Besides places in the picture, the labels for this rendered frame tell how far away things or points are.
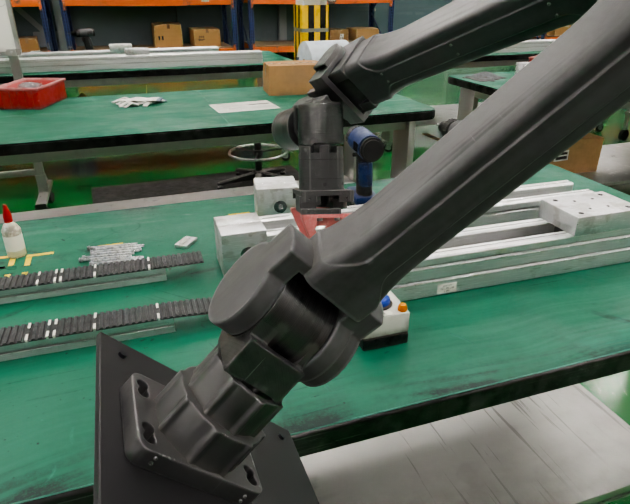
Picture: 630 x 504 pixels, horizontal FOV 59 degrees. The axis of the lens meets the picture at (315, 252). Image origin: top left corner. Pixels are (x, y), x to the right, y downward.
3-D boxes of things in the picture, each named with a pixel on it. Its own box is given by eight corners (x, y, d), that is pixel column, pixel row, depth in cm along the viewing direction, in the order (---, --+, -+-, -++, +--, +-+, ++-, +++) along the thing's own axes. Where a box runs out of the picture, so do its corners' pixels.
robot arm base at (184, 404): (125, 463, 37) (252, 511, 44) (202, 378, 37) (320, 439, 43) (118, 381, 45) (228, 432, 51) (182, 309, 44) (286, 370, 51)
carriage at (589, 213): (571, 249, 109) (578, 217, 106) (535, 228, 119) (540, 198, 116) (635, 239, 114) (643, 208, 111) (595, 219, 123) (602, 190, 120)
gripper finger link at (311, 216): (303, 277, 64) (301, 197, 63) (296, 267, 71) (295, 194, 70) (360, 275, 65) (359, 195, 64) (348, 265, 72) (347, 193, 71)
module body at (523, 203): (268, 272, 113) (267, 234, 109) (257, 252, 121) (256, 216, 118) (587, 225, 135) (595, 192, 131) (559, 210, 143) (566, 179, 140)
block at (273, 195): (258, 230, 132) (257, 193, 128) (255, 213, 142) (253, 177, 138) (300, 227, 133) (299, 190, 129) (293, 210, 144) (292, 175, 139)
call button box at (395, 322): (362, 352, 88) (364, 318, 86) (341, 320, 97) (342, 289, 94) (408, 343, 91) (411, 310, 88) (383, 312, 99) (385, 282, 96)
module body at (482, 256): (294, 321, 96) (293, 278, 93) (279, 293, 105) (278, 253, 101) (652, 258, 119) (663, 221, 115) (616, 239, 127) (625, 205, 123)
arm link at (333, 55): (342, 39, 67) (388, 89, 71) (303, 57, 77) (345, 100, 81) (285, 115, 65) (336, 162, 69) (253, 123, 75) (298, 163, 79)
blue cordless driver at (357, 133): (354, 228, 133) (357, 138, 124) (334, 199, 151) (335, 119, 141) (384, 225, 135) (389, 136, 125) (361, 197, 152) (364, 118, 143)
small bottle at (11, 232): (15, 251, 122) (2, 200, 117) (30, 252, 121) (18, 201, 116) (4, 258, 118) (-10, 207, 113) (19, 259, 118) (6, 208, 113)
